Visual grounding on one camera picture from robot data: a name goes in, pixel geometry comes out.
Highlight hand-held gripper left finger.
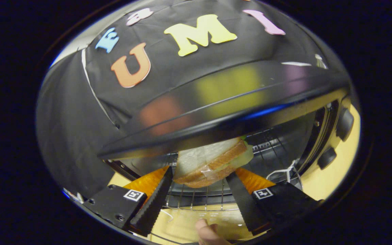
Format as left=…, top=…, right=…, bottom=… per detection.
left=83, top=166, right=174, bottom=238

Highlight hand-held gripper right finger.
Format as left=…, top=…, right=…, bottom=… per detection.
left=226, top=167, right=322, bottom=236

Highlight sandwich with lettuce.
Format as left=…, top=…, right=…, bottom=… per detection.
left=173, top=136, right=254, bottom=189

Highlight black toaster oven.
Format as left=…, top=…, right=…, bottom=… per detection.
left=97, top=60, right=356, bottom=244

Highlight white string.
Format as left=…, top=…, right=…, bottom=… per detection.
left=266, top=160, right=302, bottom=186

